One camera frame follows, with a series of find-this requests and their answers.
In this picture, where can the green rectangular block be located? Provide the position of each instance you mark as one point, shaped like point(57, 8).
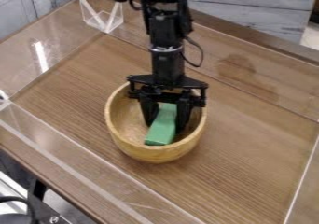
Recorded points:
point(162, 131)

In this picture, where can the brown wooden bowl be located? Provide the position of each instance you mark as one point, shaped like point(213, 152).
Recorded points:
point(129, 130)

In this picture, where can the black table leg frame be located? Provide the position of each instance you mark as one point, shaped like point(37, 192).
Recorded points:
point(45, 213)

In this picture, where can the clear acrylic corner bracket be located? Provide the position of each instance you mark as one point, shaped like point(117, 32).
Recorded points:
point(102, 20)

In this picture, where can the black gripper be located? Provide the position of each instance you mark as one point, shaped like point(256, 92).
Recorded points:
point(168, 77)

